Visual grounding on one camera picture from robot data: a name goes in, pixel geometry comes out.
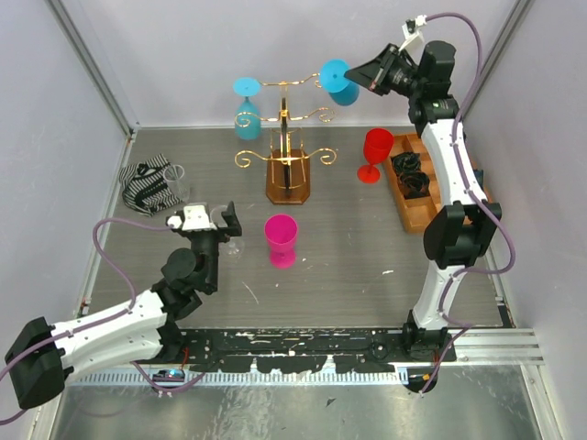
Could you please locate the striped black white cloth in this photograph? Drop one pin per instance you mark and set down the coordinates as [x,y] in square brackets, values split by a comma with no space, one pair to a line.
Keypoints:
[143,188]

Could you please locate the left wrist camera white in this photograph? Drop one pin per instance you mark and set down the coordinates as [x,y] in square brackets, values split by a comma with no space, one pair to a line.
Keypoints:
[192,217]

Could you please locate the wooden compartment tray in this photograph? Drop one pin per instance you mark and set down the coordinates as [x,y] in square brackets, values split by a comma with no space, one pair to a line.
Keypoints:
[415,213]

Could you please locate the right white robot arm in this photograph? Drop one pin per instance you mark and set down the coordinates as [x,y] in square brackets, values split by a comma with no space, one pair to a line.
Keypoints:
[463,229]

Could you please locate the dark rolled tie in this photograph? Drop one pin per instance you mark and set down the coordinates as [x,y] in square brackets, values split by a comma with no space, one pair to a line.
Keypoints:
[408,161]
[414,185]

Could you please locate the gold wire wine glass rack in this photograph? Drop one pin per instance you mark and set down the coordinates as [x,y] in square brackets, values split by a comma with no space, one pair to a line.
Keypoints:
[288,164]

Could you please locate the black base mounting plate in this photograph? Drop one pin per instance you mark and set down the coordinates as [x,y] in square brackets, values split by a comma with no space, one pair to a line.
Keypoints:
[296,350]

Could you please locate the blue patterned folded tie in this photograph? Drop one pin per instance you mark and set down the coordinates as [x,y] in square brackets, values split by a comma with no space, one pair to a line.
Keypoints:
[479,175]

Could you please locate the clear wine glass front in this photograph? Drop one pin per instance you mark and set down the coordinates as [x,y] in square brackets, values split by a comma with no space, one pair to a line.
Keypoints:
[234,248]

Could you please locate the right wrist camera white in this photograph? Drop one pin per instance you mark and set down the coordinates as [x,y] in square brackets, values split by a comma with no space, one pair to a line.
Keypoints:
[412,31]

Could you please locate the red wine glass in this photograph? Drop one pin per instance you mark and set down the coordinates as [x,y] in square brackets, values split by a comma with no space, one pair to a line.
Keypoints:
[377,147]

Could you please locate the light blue wine glass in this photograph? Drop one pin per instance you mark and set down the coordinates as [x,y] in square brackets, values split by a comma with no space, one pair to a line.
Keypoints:
[247,122]

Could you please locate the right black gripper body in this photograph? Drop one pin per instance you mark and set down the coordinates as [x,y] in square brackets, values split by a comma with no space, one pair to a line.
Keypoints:
[404,82]

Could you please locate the dark rolled tie right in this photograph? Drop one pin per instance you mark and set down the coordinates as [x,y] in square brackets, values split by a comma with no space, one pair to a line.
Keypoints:
[414,185]

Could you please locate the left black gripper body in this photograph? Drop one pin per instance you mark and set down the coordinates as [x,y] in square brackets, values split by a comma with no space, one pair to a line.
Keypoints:
[207,247]

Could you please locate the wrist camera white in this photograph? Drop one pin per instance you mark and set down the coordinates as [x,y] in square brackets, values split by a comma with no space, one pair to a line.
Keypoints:
[412,31]
[192,217]

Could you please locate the clear wine glass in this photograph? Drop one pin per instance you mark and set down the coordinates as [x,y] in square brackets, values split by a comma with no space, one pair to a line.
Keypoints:
[176,179]
[234,248]

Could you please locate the pink wine glass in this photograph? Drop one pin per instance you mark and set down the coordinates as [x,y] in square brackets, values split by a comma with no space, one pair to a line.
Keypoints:
[281,231]

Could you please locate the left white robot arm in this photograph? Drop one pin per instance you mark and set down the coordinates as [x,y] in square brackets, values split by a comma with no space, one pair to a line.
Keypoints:
[45,357]

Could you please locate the white slotted cable duct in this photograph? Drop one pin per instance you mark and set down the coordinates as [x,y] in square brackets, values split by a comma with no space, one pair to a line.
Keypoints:
[327,376]

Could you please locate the dark rolled tie left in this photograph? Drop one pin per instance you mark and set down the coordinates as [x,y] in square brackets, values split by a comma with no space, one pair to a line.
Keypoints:
[408,161]

